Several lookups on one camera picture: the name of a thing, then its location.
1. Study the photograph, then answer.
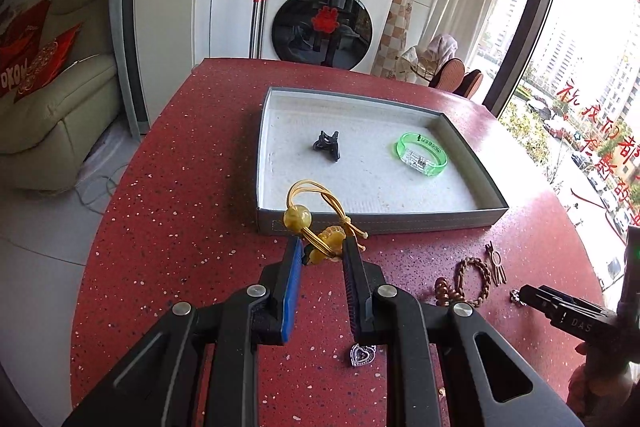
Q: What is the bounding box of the brown braided bracelet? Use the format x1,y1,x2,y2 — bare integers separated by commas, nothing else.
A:
452,257,493,308

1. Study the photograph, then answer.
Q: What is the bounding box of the red printed cushion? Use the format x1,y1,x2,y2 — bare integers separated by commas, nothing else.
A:
0,0,53,100
15,23,83,102

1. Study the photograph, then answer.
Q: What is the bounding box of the beige sofa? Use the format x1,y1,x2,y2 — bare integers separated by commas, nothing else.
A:
0,0,123,192

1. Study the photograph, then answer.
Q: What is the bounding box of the pale cloth on chair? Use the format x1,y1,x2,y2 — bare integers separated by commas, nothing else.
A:
425,34,458,72

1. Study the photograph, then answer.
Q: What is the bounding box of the beige pronged hair clip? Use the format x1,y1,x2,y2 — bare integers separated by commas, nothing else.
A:
484,242,507,285

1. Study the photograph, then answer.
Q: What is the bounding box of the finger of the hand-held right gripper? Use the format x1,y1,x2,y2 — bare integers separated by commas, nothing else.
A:
519,285,608,324
537,284,618,312

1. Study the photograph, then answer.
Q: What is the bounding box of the red sticker on washer door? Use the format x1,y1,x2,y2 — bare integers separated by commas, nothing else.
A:
312,7,341,35

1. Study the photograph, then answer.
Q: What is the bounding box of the checkered orange wall panel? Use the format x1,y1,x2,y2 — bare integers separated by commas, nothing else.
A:
372,0,413,80

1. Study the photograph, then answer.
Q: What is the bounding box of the white floor cable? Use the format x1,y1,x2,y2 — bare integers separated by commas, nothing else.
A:
75,162,131,212

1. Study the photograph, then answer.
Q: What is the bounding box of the silver pink heart pendant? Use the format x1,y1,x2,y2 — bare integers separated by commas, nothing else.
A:
350,343,377,368

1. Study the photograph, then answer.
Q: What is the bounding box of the grey shallow tray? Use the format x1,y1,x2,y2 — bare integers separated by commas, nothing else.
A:
255,87,510,236

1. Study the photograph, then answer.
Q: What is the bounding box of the black hair claw clip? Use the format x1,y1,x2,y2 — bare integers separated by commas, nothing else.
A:
312,130,342,162

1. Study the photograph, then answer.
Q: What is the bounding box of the dark window frame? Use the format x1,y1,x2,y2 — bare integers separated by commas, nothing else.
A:
482,0,581,118

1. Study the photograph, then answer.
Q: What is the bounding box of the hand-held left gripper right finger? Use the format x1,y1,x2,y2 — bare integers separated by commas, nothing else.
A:
342,238,583,427

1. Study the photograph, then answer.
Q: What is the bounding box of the red-handled mop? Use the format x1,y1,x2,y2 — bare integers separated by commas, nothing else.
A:
232,0,273,60

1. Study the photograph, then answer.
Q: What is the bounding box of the white washing machine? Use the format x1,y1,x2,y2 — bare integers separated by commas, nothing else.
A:
260,0,416,75

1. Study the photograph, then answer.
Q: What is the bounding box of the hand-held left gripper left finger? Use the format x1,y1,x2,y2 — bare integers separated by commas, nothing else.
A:
62,237,305,427

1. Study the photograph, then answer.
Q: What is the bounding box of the grey door frame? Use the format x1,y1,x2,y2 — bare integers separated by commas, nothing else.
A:
109,0,151,140

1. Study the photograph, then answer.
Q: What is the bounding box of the cream tote bag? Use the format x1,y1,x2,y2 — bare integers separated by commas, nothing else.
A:
395,46,436,86

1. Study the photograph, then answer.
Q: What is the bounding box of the white cabinet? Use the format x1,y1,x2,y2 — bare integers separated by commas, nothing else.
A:
135,0,226,132

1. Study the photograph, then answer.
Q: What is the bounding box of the green translucent bracelet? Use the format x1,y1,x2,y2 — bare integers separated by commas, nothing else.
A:
390,132,449,175

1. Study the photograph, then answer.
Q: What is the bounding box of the yellow beaded hair tie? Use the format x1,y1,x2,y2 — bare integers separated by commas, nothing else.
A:
283,179,368,267

